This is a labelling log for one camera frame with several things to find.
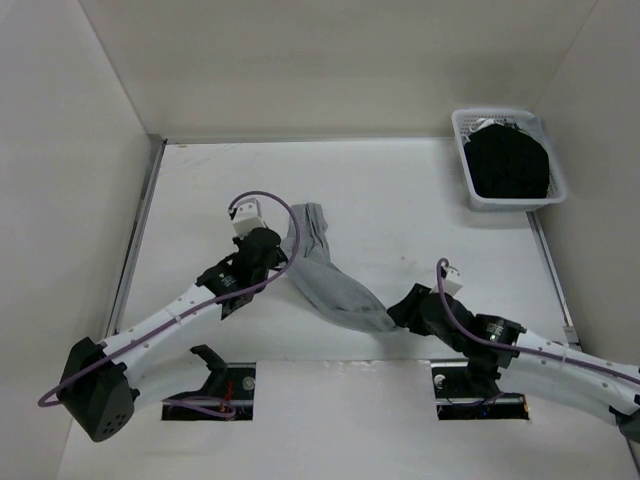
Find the grey tank top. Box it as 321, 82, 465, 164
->
282, 203, 396, 333

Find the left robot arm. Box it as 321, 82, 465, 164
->
56, 227, 285, 442

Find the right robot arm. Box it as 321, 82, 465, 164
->
387, 284, 639, 443

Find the black tank top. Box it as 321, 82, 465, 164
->
464, 124, 550, 199

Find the white tank top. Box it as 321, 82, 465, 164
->
469, 117, 501, 134

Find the white plastic basket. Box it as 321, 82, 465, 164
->
451, 107, 568, 212

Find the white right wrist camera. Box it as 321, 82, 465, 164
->
441, 266, 463, 297

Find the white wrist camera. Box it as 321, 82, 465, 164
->
441, 266, 463, 297
228, 197, 266, 238

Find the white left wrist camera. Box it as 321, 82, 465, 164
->
228, 197, 266, 238

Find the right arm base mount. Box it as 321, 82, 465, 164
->
431, 362, 530, 421

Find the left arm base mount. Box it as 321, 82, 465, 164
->
161, 345, 257, 422

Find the right aluminium table rail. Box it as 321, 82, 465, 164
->
527, 212, 582, 351

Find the aluminium table rail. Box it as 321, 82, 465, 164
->
98, 134, 167, 339
527, 212, 582, 351

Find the left aluminium table rail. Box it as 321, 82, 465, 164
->
98, 134, 167, 339

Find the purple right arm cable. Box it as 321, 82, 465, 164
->
435, 257, 640, 386

